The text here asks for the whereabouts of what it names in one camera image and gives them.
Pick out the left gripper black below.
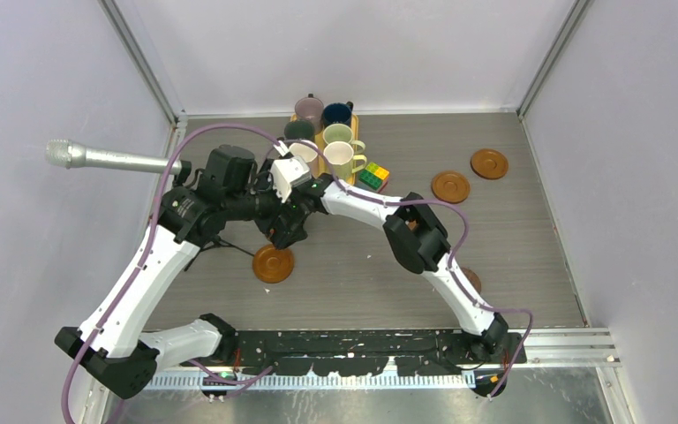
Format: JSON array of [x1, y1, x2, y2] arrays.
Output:
[[226, 160, 309, 248]]

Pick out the yellow tray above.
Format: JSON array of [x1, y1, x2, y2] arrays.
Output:
[[290, 115, 367, 185]]

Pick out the navy blue mug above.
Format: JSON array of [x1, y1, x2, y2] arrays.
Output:
[[321, 102, 354, 127]]

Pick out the dark walnut coaster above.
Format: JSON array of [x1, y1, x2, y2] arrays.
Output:
[[462, 268, 482, 293]]

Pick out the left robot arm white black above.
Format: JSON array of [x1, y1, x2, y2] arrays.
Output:
[[55, 145, 306, 399]]

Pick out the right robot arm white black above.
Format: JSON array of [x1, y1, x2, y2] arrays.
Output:
[[256, 174, 509, 363]]

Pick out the pink white mug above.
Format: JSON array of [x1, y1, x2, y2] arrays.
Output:
[[289, 140, 320, 178]]

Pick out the cream yellow mug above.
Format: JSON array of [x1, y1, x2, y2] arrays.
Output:
[[323, 141, 367, 183]]

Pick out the black microphone tripod stand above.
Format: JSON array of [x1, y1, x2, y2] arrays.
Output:
[[183, 236, 254, 272]]

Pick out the colourful toy brick block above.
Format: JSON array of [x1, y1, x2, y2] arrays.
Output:
[[355, 162, 390, 193]]

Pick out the dark green mug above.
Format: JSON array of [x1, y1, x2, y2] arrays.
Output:
[[283, 119, 315, 141]]

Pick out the light green mug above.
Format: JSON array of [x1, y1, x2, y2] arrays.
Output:
[[322, 123, 365, 154]]

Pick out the mauve mug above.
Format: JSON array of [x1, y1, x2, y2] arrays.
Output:
[[294, 93, 324, 133]]

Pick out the silver microphone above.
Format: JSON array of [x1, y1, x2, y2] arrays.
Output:
[[45, 139, 169, 174]]

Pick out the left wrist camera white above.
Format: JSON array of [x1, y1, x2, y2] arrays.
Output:
[[270, 157, 313, 203]]

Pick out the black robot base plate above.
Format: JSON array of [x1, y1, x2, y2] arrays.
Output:
[[179, 329, 527, 379]]

